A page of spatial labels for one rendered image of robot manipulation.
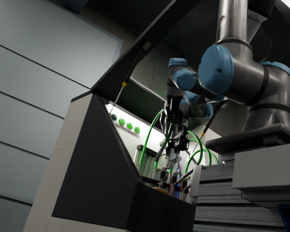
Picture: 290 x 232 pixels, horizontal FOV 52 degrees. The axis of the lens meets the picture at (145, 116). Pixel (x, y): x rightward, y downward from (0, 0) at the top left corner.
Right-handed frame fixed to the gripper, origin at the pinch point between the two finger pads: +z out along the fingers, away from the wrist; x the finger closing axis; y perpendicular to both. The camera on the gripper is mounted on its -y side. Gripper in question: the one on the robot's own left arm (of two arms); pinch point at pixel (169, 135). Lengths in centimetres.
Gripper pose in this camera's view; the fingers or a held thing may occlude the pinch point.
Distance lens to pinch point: 135.5
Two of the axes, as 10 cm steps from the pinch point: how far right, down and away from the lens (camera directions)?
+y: 0.8, 3.5, -9.3
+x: 9.9, 0.4, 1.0
